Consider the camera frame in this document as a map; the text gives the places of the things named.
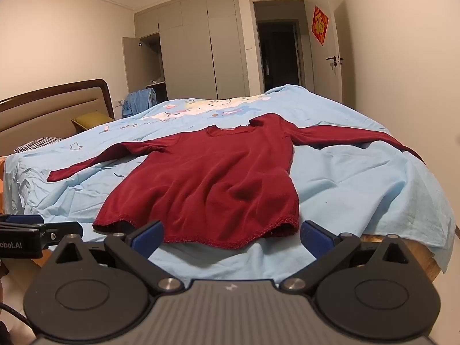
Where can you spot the mustard yellow pillow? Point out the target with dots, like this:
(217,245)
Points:
(93,121)

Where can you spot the red square door poster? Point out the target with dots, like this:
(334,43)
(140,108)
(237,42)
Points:
(320,25)

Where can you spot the beige built-in wardrobe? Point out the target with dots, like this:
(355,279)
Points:
(201,43)

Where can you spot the light blue printed bedsheet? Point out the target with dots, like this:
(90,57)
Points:
(352,187)

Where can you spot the white room door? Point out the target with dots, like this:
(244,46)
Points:
(323,75)

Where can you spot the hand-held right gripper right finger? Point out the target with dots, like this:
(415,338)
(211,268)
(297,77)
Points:
(315,239)

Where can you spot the blue garment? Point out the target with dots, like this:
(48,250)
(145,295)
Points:
(138,102)

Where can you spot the black white houndstooth pillow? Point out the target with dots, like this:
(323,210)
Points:
(41,143)

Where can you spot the wooden bed frame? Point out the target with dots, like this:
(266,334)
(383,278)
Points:
(406,248)

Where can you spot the brown padded bed headboard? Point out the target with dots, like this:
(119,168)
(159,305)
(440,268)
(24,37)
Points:
(39,115)

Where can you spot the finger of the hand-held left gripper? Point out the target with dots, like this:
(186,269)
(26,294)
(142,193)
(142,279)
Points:
(25,219)
(64,233)

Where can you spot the dark red long-sleeve sweater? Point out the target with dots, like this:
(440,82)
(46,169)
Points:
(215,187)

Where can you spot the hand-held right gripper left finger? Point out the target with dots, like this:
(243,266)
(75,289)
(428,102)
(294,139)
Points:
(148,238)

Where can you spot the white wall socket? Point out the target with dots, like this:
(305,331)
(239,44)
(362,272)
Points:
(117,102)

